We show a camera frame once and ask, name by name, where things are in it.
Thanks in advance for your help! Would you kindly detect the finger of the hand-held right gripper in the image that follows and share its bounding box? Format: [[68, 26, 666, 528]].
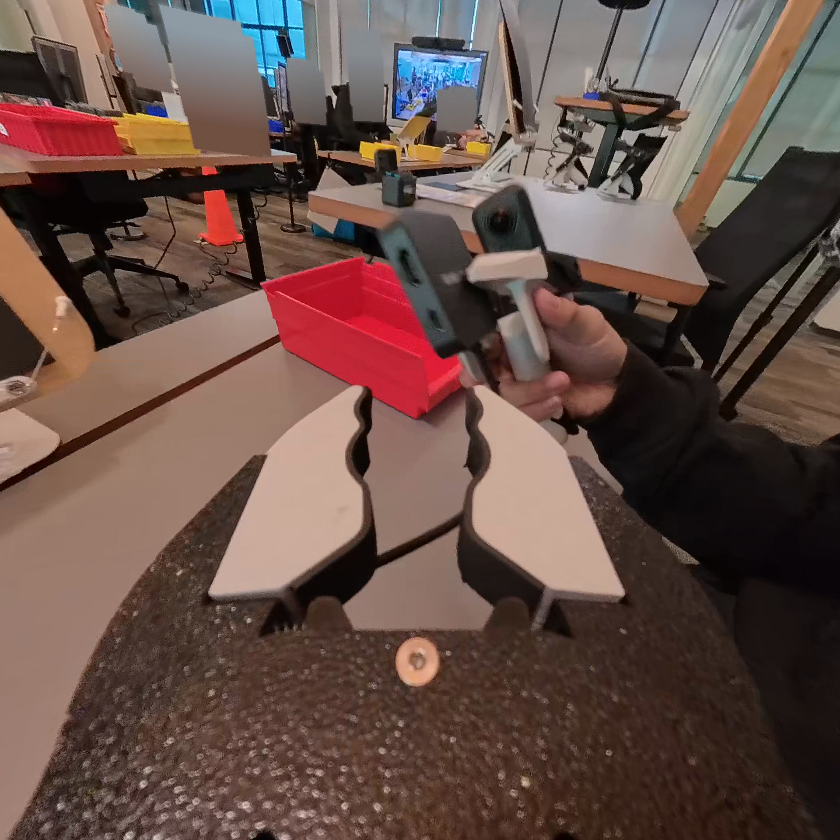
[[466, 251, 550, 287]]

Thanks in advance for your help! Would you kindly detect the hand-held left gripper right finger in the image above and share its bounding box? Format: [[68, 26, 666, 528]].
[[456, 385, 627, 626]]

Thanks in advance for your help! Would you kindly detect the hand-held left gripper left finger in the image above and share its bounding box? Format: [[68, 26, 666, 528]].
[[207, 386, 379, 608]]

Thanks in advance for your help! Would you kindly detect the person's right forearm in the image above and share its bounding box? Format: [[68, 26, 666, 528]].
[[577, 341, 840, 595]]

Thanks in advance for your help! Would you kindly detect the grey desk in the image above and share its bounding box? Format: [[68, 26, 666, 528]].
[[0, 289, 621, 828]]

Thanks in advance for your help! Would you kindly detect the brown desk with equipment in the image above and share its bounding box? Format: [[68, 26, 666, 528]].
[[554, 92, 691, 191]]

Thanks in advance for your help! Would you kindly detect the wooden-edged desk with black legs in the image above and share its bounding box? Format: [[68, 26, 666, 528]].
[[0, 147, 299, 290]]

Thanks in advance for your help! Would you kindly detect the person's right hand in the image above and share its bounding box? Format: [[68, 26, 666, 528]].
[[497, 289, 629, 423]]

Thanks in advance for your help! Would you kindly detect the grey table with wooden edge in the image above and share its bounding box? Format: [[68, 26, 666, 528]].
[[308, 172, 711, 308]]

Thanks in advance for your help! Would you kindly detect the wood-edged panel on stand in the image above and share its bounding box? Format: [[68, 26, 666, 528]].
[[497, 20, 542, 147]]

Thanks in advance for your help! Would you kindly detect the empty red bin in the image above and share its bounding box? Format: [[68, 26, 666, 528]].
[[261, 256, 464, 420]]

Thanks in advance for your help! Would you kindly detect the black mesh chair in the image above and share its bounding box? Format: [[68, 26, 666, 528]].
[[682, 146, 840, 421]]

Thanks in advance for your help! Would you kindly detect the television screen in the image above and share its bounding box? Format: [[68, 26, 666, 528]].
[[392, 42, 490, 129]]

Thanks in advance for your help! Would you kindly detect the white panel stand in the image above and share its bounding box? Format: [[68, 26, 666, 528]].
[[0, 374, 61, 488]]

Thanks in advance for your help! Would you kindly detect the orange traffic cone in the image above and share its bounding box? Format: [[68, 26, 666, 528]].
[[199, 167, 245, 248]]

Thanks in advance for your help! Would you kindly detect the person's black clothed torso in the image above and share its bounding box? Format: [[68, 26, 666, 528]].
[[686, 564, 840, 840]]

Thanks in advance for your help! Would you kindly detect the black panel with wooden back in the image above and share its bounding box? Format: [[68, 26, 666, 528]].
[[0, 209, 97, 395]]

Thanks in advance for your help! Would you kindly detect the black office chair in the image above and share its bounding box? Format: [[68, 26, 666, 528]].
[[49, 174, 191, 316]]

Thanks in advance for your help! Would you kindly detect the large yellow storage bin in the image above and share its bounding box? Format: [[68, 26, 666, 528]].
[[115, 113, 199, 157]]

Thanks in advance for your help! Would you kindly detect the large red storage bin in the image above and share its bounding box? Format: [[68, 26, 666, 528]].
[[0, 103, 126, 157]]

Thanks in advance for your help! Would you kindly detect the slanted wooden post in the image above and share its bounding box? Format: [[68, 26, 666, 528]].
[[676, 0, 826, 238]]

